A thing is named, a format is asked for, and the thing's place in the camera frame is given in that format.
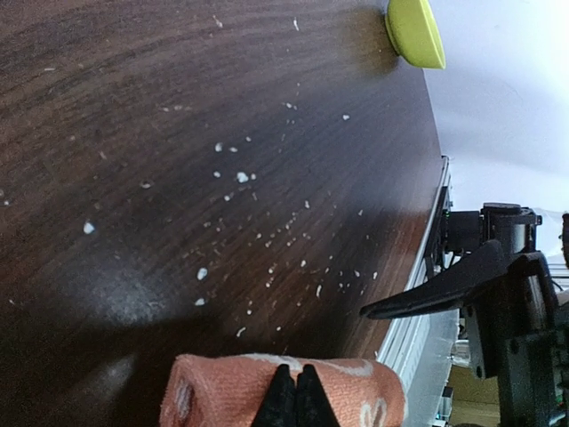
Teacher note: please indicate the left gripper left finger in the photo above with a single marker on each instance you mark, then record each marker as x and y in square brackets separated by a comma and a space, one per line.
[277, 408]

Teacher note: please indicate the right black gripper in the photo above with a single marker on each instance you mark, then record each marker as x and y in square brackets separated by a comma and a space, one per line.
[518, 329]

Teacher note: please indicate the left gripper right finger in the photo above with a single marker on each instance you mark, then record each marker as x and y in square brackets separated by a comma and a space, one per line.
[312, 407]

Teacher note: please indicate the orange rabbit pattern towel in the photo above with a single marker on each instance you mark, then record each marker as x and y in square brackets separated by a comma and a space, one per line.
[228, 391]

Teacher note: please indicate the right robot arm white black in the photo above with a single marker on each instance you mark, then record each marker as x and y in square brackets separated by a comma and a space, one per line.
[513, 226]

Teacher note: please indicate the lime green bowl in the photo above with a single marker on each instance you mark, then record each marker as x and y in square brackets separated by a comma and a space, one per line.
[413, 32]

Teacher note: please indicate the aluminium front rail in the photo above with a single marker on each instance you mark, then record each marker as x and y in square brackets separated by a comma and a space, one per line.
[403, 344]

